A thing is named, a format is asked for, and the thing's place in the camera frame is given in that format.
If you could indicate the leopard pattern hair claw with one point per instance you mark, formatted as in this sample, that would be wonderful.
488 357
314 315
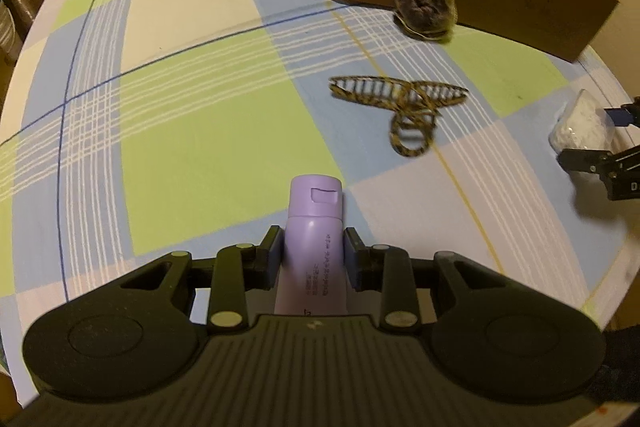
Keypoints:
415 106

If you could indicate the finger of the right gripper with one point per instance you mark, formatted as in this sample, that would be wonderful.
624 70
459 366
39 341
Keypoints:
588 161
623 116

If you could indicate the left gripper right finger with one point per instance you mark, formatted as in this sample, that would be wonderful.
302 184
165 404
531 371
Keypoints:
357 260

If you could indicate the brown fuzzy scrunchie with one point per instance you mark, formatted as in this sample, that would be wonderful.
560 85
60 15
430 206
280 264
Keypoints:
426 20

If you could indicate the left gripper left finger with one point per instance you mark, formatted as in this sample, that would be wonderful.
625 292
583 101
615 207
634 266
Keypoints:
269 257

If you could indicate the clear plastic cotton pad box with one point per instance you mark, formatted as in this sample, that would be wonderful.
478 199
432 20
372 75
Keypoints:
583 125

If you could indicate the plaid tablecloth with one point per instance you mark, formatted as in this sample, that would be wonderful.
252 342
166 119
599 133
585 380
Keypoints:
146 126

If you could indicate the purple tube bottle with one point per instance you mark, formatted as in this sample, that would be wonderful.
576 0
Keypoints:
312 278

